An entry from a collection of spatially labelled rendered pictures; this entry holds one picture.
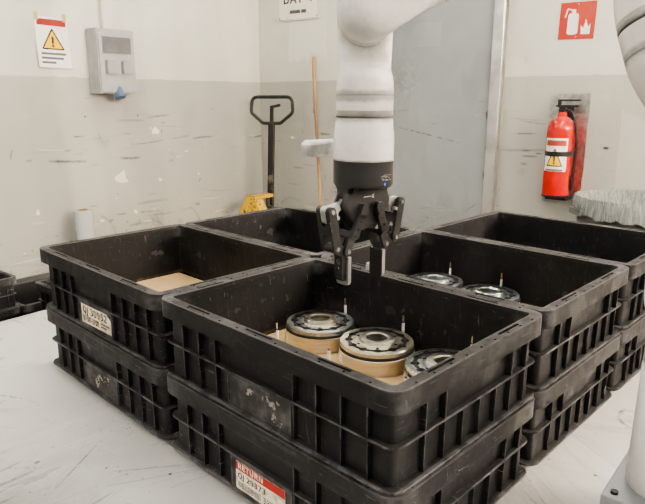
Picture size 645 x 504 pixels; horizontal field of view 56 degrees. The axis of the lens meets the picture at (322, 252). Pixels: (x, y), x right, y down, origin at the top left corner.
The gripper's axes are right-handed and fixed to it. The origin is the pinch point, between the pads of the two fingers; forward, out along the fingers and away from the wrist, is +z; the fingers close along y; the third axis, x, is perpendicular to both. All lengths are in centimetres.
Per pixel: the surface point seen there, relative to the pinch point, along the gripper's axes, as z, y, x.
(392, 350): 11.0, 2.6, -3.7
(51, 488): 27.1, -35.1, 20.0
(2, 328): 28, -24, 85
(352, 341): 10.7, 0.2, 1.5
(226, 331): 4.7, -19.0, 2.8
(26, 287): 52, 11, 195
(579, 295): 3.8, 22.4, -18.8
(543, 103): -18, 298, 142
